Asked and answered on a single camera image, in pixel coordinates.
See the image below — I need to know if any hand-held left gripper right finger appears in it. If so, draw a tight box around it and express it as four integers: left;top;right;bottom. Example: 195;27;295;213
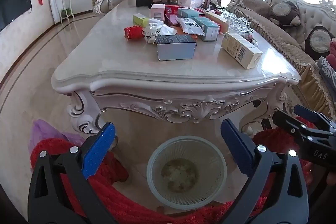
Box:
220;118;310;224

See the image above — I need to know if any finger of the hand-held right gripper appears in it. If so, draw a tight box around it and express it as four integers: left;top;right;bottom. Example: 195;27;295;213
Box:
293;105;336;133
272;111;320;144

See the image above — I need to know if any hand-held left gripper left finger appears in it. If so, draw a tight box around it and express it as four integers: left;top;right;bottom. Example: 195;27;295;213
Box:
28;122;117;224

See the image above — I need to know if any white mesh waste basket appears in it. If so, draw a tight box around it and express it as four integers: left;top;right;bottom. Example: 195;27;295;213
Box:
146;135;227;209

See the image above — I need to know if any yellow-green carton box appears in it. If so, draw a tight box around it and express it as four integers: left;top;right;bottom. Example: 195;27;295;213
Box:
133;13;150;28

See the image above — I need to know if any red shaggy rug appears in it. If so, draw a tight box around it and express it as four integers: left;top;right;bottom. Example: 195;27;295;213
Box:
30;127;315;224

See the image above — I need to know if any grey patterned cloth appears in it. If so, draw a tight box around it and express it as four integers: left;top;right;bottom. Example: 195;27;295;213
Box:
316;56;336;94

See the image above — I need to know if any purple plastic bag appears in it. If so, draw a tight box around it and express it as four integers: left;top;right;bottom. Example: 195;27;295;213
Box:
28;119;86;159

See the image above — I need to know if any yellowish scraps pile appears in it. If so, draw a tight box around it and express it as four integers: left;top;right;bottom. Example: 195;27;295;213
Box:
160;158;199;193

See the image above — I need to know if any pink folded garment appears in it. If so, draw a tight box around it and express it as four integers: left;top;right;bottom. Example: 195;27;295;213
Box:
325;39;336;67

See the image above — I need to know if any brown round-pattern cushion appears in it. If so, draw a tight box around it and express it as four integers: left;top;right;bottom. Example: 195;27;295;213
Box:
270;1;302;26
300;25;336;60

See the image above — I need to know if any ornate beige sofa with fringe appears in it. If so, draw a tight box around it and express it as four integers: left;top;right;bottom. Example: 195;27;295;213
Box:
227;0;336;122

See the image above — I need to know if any cream box with barcode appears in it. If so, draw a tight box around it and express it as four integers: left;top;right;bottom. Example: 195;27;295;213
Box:
221;32;263;69

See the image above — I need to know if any ornate white coffee table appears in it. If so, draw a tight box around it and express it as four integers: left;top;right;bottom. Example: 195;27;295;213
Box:
51;0;302;135

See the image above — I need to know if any set of clear glass cups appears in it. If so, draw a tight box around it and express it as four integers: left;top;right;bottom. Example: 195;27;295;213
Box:
222;10;252;33

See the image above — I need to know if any grey cardboard box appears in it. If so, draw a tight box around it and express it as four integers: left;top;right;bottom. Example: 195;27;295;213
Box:
155;35;197;61

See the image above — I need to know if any red crumpled wrapper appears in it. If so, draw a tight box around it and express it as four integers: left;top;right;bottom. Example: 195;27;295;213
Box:
124;26;144;41

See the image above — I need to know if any long beige box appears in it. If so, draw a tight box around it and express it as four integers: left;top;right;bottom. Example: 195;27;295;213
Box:
203;11;229;33

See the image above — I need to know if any white printed pouch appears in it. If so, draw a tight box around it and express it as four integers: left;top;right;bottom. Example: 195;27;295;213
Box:
175;17;205;36

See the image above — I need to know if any white crumpled paper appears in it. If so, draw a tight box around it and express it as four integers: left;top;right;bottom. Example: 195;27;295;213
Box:
142;22;179;44

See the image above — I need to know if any pale pink carton box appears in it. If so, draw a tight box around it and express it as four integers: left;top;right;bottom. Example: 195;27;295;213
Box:
150;4;166;22

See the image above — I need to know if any black wall television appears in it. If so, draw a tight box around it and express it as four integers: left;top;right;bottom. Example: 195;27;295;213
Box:
0;0;32;33

